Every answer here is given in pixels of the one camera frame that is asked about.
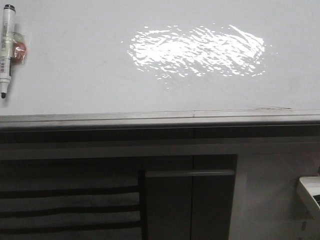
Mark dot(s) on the dark grey cabinet panel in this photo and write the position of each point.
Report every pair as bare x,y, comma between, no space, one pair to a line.
189,204

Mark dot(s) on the white tray at right edge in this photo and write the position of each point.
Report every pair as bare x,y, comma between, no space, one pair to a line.
308,189

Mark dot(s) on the white whiteboard with metal frame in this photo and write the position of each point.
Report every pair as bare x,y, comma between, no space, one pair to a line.
165,63

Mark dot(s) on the white whiteboard marker black tip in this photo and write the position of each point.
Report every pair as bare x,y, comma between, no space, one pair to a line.
6,48

